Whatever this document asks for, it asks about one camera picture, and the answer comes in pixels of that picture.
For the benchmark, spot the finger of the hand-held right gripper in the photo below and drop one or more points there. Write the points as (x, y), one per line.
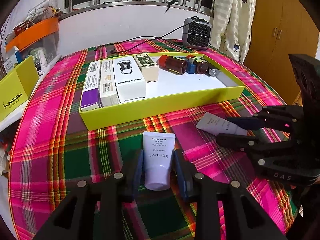
(232, 140)
(247, 123)

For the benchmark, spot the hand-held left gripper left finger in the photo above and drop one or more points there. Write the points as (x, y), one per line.
(138, 175)

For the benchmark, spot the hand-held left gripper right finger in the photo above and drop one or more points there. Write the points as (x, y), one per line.
(180, 175)

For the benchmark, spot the lavender cosmetic tube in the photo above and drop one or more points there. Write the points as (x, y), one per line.
(158, 160)
(212, 125)

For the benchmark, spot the yellow-green tray box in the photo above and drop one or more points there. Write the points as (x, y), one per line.
(187, 92)

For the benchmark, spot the brown bottle green label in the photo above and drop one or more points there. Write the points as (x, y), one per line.
(175, 65)
(202, 67)

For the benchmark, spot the small blue plastic item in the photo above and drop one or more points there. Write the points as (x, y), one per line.
(192, 67)

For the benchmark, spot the white flashlight box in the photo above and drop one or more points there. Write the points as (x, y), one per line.
(128, 85)

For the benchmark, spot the cream white carton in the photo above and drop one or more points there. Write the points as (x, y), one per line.
(107, 85)

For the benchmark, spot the green white carton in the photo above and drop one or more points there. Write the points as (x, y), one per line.
(147, 67)

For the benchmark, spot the pink green plaid tablecloth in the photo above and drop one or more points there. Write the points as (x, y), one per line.
(75, 155)

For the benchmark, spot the wooden wardrobe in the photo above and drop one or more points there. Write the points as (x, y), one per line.
(280, 30)

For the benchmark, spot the white purple medicine box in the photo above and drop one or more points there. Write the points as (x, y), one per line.
(91, 85)

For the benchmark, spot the small grey heater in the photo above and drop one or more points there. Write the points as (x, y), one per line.
(197, 33)

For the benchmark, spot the dotted cream curtain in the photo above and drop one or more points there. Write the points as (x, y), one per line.
(235, 17)

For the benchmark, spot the black clip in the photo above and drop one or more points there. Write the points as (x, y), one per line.
(172, 2)

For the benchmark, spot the yellow-green box lid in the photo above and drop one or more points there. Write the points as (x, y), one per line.
(15, 95)

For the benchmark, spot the white blue carton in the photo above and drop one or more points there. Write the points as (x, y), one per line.
(15, 55)

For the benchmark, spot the clear bin orange lid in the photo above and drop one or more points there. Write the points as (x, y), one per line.
(32, 32)

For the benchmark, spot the pile of assorted packets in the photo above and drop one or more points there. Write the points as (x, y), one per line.
(45, 12)

